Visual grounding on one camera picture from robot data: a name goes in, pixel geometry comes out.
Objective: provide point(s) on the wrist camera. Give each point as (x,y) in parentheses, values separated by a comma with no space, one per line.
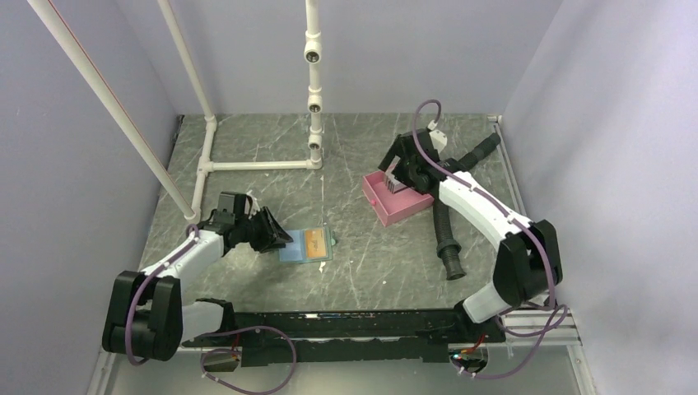
(233,208)
(439,140)

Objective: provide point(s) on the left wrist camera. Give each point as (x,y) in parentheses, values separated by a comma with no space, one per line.
(233,208)

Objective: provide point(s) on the white pvc pipe frame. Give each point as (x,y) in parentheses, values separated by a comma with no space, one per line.
(56,25)

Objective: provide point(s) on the green card holder wallet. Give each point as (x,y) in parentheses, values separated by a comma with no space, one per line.
(294,251)

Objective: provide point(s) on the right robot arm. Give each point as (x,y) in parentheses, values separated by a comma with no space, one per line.
(527,252)

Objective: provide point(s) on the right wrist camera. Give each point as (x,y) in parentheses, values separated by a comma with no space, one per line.
(439,140)

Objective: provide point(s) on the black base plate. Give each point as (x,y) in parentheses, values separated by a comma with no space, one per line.
(428,335)

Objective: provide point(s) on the pink plastic tray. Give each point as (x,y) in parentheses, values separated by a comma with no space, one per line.
(390,208)

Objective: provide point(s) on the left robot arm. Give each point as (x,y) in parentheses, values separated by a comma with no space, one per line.
(147,319)

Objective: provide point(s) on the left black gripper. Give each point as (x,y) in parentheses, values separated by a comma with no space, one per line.
(272,233)

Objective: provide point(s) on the grey card stack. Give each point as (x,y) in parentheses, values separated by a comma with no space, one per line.
(392,184)

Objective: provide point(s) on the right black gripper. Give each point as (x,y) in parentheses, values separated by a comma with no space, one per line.
(397,150)

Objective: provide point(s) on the orange credit card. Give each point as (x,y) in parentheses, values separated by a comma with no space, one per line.
(316,246)

